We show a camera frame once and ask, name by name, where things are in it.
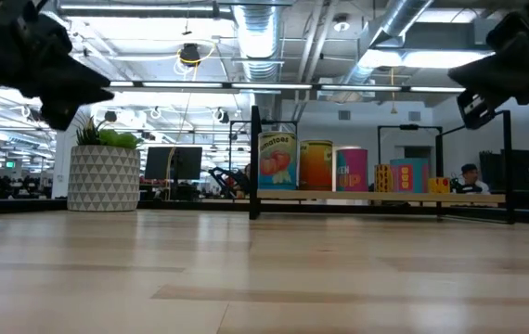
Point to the black background equipment rack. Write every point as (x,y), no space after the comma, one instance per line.
(508,169)

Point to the black aluminium rig frame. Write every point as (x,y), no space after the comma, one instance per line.
(23,206)

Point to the black background monitor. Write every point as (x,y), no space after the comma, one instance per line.
(171,162)

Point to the small yellow can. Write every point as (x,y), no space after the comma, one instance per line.
(439,185)

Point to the silver ventilation duct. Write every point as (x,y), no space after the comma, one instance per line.
(257,37)
(401,16)

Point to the person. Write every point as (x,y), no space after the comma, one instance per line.
(471,174)

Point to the white ceiling sensor dome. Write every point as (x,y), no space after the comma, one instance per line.
(341,25)

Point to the long linear ceiling light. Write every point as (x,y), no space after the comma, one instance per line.
(269,86)

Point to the blue tomatoes can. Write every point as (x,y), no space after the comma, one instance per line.
(277,162)

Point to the colourful chicken soup can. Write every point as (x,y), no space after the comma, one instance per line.
(352,171)

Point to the triangle patterned succulent planter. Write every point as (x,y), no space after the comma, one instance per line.
(102,178)

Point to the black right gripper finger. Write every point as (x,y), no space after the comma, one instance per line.
(474,109)
(487,74)

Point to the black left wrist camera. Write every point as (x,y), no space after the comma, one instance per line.
(44,34)

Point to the wooden shelf with black frame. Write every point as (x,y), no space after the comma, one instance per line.
(385,196)

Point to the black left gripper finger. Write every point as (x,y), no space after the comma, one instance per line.
(79,88)
(60,116)

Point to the yellow chili pepper can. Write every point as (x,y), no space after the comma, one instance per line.
(383,178)

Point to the black background robot arm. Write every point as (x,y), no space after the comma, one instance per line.
(227,178)

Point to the orange green beans can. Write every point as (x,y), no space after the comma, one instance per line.
(315,167)

